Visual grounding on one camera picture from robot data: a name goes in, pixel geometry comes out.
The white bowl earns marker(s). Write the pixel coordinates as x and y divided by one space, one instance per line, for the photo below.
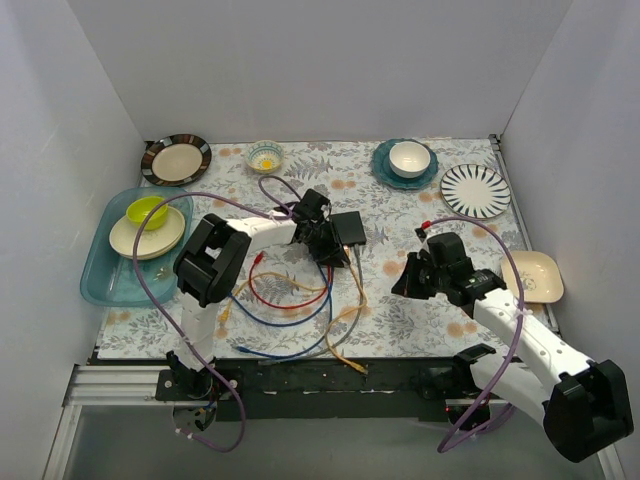
409 159

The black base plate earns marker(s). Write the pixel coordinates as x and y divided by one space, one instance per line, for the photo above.
421 388

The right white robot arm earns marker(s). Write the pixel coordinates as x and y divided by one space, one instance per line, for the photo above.
582 405

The black network switch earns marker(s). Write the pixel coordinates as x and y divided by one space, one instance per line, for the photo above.
350 228

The brown striped rim plate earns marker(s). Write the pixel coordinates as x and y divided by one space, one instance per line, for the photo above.
176 160

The teal scalloped plate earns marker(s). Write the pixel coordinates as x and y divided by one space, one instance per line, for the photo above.
383 171

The yellow patterned small bowl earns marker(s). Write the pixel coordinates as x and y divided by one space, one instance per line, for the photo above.
264 156

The aluminium frame rail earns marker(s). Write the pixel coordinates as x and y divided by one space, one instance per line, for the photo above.
120 385

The cream plate stack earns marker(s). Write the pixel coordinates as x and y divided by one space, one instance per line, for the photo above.
152 243

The lime green bowl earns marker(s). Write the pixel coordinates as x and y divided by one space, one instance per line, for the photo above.
150 209

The translucent teal tray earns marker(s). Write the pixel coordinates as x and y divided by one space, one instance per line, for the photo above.
109 279

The blue white striped plate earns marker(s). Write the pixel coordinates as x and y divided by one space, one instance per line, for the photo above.
475 191

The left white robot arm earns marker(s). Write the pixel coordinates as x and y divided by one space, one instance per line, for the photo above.
208 266

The cream square dish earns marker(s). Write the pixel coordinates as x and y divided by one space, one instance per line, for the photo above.
540 277

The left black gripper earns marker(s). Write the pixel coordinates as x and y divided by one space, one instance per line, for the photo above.
327 245

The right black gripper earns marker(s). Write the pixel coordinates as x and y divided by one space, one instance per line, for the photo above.
415 279

